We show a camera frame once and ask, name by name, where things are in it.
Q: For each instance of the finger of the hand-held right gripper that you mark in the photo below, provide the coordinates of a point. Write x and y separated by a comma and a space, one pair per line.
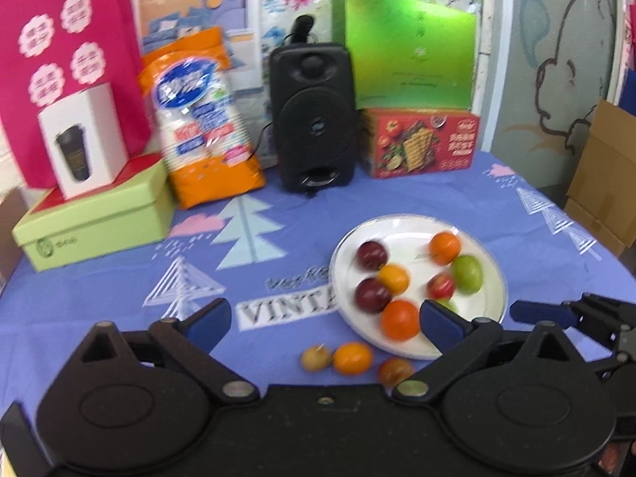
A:
539, 310

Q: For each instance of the black speaker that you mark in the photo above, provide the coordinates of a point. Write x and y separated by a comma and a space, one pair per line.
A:
313, 124

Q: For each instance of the large orange tangerine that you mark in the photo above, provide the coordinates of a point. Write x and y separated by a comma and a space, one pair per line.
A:
444, 247

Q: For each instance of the small tan round fruit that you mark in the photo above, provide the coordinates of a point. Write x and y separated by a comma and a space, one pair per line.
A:
315, 357

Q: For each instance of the blue wall poster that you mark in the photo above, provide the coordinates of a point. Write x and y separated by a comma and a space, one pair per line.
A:
238, 20

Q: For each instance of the yellow-orange citrus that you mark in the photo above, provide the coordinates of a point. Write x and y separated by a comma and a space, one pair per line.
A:
393, 278

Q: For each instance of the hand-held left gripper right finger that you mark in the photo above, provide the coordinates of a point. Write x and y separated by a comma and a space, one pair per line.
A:
439, 325

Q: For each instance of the brownish red fruit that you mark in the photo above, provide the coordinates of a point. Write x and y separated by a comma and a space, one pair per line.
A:
395, 371

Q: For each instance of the dark red plum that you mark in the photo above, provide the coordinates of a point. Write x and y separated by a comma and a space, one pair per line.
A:
371, 254
371, 294

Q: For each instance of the small orange tangerine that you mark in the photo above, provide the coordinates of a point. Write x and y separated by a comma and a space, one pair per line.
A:
353, 357

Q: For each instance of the red-orange tangerine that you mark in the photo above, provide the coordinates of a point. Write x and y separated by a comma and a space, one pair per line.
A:
400, 319

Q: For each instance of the light green shoebox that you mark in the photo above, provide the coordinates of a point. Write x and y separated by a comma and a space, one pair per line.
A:
99, 228

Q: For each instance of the open brown cardboard box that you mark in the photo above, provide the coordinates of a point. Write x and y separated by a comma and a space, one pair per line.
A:
603, 179

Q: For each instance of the black microphone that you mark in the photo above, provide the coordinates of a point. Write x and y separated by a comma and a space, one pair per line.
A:
303, 30

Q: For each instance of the white round plate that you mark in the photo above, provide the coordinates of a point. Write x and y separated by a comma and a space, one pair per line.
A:
407, 238

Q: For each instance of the small red apple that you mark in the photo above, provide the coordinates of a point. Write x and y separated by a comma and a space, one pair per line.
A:
440, 285

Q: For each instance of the blue printed tablecloth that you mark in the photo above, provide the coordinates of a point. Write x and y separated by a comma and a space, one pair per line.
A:
99, 288

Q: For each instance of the magenta paper bag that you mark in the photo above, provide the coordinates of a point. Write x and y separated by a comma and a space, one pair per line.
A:
99, 20

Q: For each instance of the white box with cup picture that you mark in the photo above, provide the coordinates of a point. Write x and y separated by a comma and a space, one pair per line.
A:
84, 129

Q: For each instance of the red cracker box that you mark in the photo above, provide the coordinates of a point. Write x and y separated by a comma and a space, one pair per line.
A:
422, 144

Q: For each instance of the green gift box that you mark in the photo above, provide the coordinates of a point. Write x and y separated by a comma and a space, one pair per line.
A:
412, 49

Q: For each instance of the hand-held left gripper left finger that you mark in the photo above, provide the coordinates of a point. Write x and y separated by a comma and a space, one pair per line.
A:
211, 323

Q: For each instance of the green oval fruit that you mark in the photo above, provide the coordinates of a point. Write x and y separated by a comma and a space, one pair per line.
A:
448, 305
467, 273

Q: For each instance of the orange pack of paper cups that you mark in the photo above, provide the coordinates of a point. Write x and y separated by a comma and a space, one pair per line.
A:
198, 124

